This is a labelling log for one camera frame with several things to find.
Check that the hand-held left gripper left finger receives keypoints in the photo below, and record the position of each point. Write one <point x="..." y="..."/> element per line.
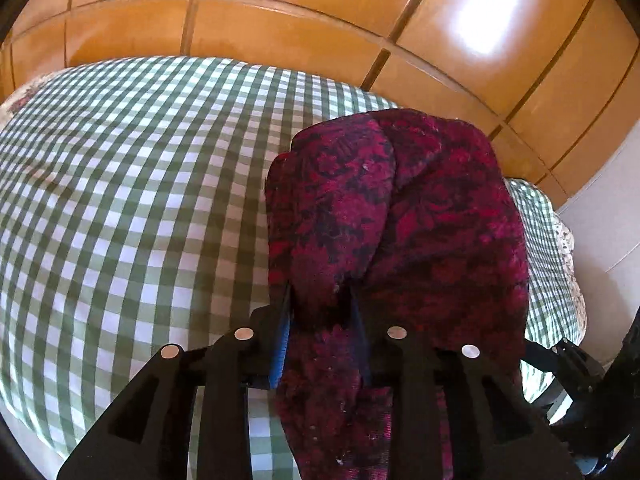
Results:
<point x="280" y="355"/>

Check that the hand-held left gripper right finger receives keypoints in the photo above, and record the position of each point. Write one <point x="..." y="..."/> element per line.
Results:
<point x="359" y="332"/>

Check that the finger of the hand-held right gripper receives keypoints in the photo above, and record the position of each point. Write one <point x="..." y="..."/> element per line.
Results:
<point x="565" y="360"/>

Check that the dark red patterned garment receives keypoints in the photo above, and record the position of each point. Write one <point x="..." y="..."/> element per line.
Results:
<point x="425" y="210"/>

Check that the white floral bedspread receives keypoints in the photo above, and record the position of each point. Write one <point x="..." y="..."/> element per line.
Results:
<point x="570" y="250"/>

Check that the green checked bed sheet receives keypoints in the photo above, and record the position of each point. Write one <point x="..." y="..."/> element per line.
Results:
<point x="125" y="185"/>

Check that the wooden wardrobe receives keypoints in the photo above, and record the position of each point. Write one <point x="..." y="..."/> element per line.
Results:
<point x="300" y="25"/>

